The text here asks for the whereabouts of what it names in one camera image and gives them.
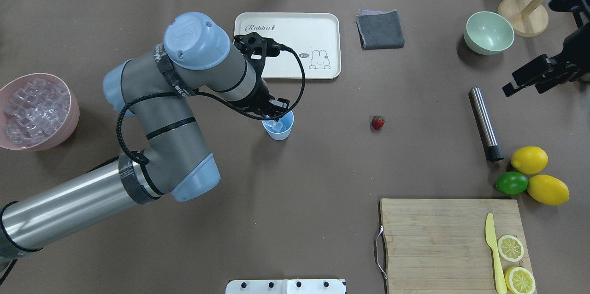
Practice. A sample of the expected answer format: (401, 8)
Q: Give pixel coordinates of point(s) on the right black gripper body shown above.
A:
(558, 66)

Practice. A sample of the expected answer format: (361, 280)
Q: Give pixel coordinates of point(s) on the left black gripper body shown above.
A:
(263, 96)

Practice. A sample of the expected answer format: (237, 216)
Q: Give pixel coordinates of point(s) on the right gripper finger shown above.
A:
(531, 74)

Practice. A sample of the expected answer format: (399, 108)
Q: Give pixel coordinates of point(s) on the clear ice cube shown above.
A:
(276, 126)

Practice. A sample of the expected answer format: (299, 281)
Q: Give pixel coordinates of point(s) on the light blue cup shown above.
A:
(287, 120)

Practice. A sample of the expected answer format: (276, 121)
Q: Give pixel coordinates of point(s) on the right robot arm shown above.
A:
(581, 17)

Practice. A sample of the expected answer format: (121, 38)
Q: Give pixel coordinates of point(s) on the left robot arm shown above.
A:
(163, 148)

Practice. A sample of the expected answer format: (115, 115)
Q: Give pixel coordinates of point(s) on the pile of ice cubes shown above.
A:
(36, 111)

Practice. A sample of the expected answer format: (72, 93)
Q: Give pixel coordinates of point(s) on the wooden mug tree stand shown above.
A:
(529, 17)

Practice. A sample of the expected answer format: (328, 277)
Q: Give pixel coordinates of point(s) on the mint green bowl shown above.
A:
(488, 33)

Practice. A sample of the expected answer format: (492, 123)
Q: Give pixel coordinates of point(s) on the cream rabbit tray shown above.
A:
(314, 36)

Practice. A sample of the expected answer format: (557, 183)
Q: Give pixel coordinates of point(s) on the red strawberry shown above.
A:
(377, 122)

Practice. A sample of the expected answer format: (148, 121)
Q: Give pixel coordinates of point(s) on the yellow lemon upper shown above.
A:
(529, 160)

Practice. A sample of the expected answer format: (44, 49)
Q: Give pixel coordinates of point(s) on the yellow lemon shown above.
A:
(548, 190)
(529, 160)

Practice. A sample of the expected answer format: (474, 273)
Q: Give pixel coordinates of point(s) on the steel muddler black tip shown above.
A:
(487, 134)

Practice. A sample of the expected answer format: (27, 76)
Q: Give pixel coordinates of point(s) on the green lime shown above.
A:
(512, 183)

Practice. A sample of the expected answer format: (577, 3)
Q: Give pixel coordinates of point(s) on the grey folded cloth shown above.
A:
(380, 30)

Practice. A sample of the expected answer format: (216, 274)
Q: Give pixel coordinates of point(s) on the yellow lemon lower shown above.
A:
(548, 190)

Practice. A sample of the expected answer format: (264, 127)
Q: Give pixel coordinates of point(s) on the lemon slice upper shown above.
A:
(511, 248)

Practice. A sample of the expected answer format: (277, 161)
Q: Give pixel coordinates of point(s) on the lemon slice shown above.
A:
(520, 280)
(511, 248)

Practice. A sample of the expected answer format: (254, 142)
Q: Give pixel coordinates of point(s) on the wooden cutting board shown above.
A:
(438, 246)

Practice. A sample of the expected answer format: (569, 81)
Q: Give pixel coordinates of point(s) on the lemon slice lower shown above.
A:
(520, 280)

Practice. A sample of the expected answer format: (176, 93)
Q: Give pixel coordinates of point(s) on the pink bowl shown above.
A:
(63, 133)

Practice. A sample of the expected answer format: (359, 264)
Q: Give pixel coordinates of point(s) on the yellow plastic knife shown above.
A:
(490, 240)

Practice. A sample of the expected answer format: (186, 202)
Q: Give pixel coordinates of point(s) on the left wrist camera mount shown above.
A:
(257, 48)

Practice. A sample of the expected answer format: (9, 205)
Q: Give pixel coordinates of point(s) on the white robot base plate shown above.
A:
(287, 286)

